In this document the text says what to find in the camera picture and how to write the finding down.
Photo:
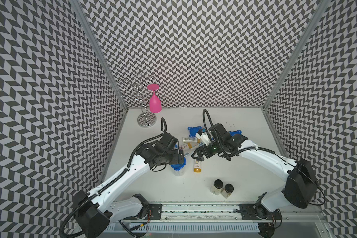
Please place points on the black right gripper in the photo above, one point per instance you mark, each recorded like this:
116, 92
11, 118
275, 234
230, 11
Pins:
200, 149

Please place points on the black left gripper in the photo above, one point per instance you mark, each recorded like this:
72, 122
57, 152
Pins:
175, 159

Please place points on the blue lid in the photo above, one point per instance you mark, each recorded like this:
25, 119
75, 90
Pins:
232, 133
194, 130
179, 167

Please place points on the white tube gold cap front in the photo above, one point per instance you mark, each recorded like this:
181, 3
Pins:
197, 166

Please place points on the white tube gold cap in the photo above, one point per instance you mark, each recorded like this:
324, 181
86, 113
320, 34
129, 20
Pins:
197, 166
186, 146
190, 140

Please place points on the clear container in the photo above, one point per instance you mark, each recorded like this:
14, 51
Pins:
179, 171

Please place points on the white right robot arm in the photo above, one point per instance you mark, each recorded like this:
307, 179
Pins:
298, 175

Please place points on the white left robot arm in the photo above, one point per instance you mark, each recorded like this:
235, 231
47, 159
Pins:
93, 211

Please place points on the white tube gold cap back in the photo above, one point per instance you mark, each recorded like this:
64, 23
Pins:
190, 140

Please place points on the black cap jar left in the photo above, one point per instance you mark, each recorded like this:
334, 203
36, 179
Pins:
217, 187

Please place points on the black cap jar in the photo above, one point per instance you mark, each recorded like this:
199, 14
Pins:
227, 190
217, 187

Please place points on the black cap jar right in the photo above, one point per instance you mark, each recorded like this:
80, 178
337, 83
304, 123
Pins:
227, 190

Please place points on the pink plastic wine glass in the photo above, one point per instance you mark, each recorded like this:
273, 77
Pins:
155, 105

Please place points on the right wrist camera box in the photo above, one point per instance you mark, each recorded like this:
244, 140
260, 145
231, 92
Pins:
203, 136

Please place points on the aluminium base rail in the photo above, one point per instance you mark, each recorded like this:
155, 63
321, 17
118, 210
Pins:
176, 218

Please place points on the aluminium left corner post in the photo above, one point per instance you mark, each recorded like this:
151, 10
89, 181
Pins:
82, 19

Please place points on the aluminium corner post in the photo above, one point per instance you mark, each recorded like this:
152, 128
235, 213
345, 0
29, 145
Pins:
82, 19
309, 29

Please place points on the aluminium right corner post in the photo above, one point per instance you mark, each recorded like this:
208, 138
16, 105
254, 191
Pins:
309, 29

